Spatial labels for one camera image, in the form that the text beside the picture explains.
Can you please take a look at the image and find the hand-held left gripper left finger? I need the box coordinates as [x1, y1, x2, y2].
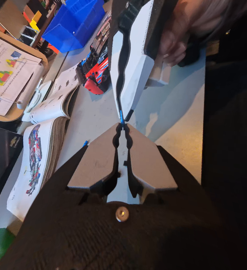
[67, 123, 122, 191]

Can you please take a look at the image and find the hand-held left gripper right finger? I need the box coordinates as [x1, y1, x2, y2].
[124, 123, 178, 204]

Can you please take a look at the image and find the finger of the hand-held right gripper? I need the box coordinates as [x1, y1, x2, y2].
[120, 0, 155, 123]
[110, 31, 124, 119]

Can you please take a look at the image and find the grey desk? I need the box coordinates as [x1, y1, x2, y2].
[0, 49, 206, 235]

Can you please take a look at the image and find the person's right hand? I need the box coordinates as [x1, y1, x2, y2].
[160, 0, 200, 66]

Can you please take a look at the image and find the red black toy car model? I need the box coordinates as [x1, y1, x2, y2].
[76, 16, 112, 95]

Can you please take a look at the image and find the blue plastic bin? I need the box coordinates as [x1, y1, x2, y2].
[42, 0, 105, 53]

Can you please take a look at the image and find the open instruction booklet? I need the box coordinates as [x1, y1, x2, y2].
[6, 63, 80, 222]

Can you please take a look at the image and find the white stand base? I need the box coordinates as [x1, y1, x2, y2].
[22, 80, 53, 122]

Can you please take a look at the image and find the yellow box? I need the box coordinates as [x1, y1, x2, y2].
[30, 11, 42, 32]

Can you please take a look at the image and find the toy car set box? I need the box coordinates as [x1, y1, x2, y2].
[0, 125, 23, 209]

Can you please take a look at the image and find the printed instruction sheet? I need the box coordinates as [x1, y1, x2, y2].
[0, 32, 42, 116]

